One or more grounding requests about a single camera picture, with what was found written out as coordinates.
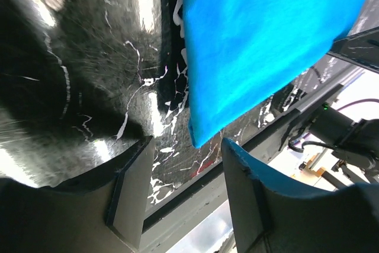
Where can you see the blue t shirt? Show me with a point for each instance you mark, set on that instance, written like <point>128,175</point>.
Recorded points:
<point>239,52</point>

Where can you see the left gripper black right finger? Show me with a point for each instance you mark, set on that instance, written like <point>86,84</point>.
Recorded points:
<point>301,218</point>

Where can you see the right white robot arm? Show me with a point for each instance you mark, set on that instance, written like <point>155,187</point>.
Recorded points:
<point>354,143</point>

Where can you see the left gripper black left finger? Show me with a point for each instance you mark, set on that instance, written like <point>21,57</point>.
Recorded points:
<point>101,210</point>

